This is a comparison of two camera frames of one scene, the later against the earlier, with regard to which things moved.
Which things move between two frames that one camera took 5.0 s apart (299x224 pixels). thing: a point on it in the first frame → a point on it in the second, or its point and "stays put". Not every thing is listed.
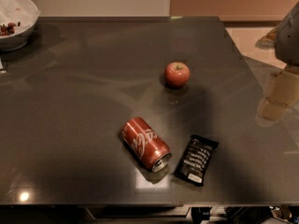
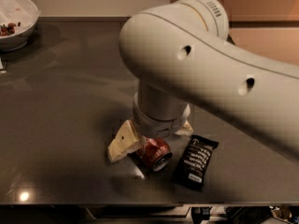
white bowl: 23,14 stays put
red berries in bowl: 7,30 stays put
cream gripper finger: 282,92 → 126,140
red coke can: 145,145 stays put
